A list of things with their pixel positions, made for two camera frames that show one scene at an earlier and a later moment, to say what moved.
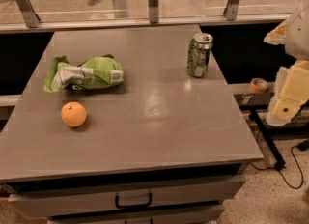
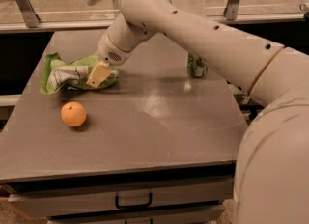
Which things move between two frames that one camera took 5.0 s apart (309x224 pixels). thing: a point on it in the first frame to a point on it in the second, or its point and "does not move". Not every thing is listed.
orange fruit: [73, 114] does not move
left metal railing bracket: [30, 16] does not move
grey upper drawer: [147, 198] does not move
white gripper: [298, 36] to [107, 52]
